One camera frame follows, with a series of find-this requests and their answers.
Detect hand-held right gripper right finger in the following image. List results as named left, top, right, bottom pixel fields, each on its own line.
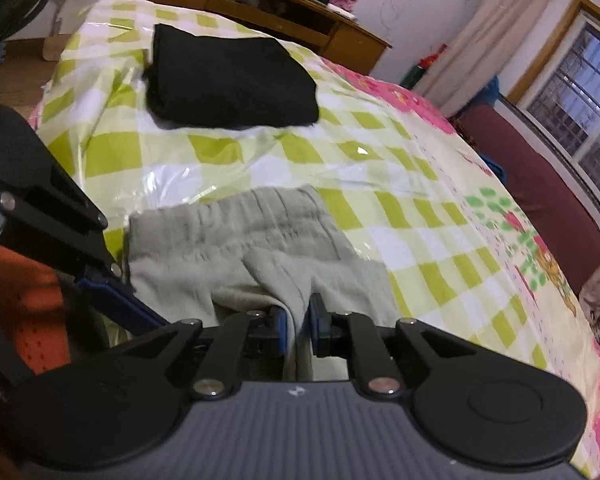
left=306, top=293, right=463, bottom=397

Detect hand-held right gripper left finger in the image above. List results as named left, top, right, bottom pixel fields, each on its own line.
left=120, top=306, right=288, bottom=401

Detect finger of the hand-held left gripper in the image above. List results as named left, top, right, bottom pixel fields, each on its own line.
left=0, top=159, right=172, bottom=336

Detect grey-green pants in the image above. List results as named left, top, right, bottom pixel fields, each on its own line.
left=124, top=184, right=402, bottom=382

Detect green checked plastic bed cover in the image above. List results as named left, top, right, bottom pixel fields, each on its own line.
left=30, top=0, right=600, bottom=466

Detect black folded garment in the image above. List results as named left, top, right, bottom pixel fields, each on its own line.
left=141, top=23, right=322, bottom=130

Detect pink floral bed sheet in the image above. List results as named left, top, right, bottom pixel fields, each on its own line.
left=322, top=55, right=600, bottom=480

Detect maroon sofa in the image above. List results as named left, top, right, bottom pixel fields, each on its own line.
left=452, top=95, right=600, bottom=297

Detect red hanging item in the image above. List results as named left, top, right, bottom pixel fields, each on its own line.
left=411, top=42, right=449, bottom=87

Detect wooden desk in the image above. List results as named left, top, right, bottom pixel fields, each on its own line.
left=127, top=0, right=394, bottom=77

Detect blue cloth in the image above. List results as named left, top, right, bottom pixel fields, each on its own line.
left=481, top=76, right=509, bottom=182

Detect barred window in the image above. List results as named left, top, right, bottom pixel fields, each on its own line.
left=524, top=7, right=600, bottom=202

